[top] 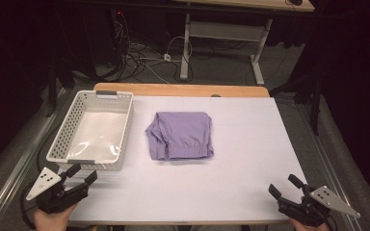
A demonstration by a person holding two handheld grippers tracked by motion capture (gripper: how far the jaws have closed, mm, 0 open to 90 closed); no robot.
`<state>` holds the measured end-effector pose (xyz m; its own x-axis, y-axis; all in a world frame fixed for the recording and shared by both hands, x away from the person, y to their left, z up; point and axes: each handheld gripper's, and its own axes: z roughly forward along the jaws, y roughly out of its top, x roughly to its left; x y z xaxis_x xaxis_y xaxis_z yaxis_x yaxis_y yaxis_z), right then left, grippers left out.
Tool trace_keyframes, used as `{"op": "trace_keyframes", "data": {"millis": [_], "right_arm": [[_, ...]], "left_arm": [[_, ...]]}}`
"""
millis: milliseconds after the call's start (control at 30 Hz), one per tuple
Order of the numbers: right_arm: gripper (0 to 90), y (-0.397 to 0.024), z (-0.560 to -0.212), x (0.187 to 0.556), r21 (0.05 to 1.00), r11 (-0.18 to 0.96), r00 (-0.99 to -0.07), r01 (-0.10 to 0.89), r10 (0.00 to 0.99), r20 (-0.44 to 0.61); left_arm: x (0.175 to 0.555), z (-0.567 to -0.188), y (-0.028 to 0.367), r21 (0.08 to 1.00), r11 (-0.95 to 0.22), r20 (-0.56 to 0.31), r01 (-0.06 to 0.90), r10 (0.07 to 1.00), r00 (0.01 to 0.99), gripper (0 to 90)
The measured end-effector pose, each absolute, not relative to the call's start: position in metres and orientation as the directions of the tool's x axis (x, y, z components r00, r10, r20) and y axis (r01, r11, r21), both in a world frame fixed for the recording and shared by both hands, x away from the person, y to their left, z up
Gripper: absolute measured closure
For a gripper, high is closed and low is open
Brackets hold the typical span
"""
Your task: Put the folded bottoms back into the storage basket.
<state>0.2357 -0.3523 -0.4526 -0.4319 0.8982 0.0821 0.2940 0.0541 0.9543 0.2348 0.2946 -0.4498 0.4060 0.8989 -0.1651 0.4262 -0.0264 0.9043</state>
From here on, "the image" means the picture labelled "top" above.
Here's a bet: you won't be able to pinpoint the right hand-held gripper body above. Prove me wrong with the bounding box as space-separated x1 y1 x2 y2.
277 185 361 228

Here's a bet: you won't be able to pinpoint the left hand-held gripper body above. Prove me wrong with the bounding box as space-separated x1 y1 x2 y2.
25 167 90 215

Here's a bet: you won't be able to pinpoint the white perforated plastic basket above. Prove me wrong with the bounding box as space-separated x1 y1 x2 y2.
45 90 135 171

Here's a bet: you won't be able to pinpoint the purple shorts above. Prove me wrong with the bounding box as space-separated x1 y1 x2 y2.
145 111 215 162

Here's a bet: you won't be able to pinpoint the person's right hand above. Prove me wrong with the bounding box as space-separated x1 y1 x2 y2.
288 217 332 231

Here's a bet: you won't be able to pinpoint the person's left hand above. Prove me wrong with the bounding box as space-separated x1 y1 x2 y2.
33 202 79 231

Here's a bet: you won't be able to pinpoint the white table mat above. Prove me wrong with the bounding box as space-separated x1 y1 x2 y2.
66 95 308 224

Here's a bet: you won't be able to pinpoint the black stand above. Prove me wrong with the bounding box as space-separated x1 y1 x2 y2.
269 71 324 137
45 59 75 118

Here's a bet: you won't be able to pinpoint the wooden table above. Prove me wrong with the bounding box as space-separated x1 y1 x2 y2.
93 82 271 98

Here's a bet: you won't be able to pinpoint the desk with white legs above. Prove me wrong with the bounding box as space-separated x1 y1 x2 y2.
172 0 316 87

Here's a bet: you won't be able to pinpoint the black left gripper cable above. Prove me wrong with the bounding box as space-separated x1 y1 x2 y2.
19 126 62 231

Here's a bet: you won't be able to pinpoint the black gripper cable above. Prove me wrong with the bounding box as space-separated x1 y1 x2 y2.
327 214 339 231
19 126 62 231

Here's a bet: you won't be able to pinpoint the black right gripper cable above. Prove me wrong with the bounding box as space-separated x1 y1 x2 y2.
327 214 339 231

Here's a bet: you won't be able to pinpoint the metal floor rail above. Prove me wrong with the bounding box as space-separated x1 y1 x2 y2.
297 101 365 231
0 88 67 231

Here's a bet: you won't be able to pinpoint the tangle of black cables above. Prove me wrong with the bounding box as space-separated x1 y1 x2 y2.
107 11 196 84

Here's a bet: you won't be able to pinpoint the white cable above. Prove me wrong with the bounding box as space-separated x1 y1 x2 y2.
138 35 194 85

